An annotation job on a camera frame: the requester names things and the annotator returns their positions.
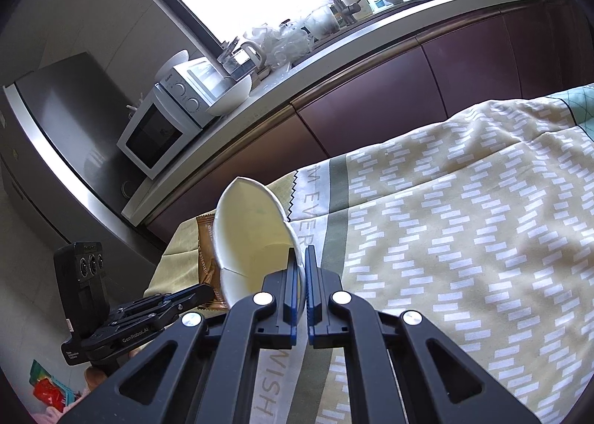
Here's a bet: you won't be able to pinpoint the silver refrigerator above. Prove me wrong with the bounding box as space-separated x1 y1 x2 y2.
0 52 173 267

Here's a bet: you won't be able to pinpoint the white bowl on microwave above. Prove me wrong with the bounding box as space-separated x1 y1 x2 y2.
154 49 190 80

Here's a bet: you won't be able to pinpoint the white paper bowl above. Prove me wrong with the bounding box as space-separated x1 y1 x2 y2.
212 176 308 314

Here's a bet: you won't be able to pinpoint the brown snack wrapper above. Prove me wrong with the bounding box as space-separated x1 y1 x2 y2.
195 213 231 312

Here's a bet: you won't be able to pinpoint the person's left forearm pink sleeve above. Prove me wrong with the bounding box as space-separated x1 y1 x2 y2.
39 403 89 424

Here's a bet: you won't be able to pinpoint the clear glass jar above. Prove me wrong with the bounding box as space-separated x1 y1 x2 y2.
303 6 343 36

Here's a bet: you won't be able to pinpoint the red snack packet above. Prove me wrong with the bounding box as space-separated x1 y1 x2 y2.
30 377 66 407

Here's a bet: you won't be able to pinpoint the white microwave oven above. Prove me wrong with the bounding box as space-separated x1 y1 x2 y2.
116 57 229 182

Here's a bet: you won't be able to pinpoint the person's left hand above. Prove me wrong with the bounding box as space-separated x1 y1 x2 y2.
84 366 111 391

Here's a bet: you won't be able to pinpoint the green white dashed tablecloth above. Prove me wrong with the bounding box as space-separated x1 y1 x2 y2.
246 97 594 424

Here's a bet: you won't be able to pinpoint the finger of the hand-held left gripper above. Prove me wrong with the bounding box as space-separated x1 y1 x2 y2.
111 283 217 328

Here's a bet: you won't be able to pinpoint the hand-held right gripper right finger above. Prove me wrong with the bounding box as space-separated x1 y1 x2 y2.
305 245 543 424

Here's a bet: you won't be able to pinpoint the brown kitchen counter cabinet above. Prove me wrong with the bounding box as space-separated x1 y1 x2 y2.
121 0 594 246

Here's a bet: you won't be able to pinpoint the teal cardboard box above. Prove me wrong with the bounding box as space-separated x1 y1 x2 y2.
50 384 78 407

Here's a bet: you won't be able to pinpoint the large white bowl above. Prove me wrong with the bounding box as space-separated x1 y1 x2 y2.
203 73 254 118

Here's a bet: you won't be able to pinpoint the glass electric kettle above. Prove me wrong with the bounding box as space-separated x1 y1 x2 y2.
217 40 266 78

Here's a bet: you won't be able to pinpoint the teal checked cloth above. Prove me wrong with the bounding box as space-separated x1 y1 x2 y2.
556 83 594 139

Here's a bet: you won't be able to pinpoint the clear crumpled plastic bags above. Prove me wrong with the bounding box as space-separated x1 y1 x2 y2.
240 20 317 69

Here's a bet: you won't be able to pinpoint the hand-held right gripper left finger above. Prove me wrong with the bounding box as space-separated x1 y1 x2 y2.
58 249 300 424

